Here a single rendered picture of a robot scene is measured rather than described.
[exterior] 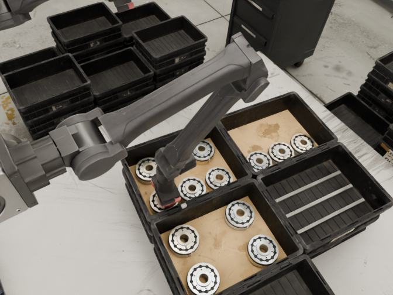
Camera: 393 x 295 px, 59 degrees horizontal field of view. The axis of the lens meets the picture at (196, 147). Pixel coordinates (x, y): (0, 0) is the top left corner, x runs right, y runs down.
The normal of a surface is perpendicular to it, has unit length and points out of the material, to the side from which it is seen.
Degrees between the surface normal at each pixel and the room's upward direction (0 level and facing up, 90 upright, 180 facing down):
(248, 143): 0
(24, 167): 34
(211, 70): 19
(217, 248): 0
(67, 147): 12
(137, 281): 0
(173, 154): 66
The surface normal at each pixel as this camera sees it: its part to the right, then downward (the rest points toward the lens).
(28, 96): 0.07, -0.59
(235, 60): -0.02, -0.32
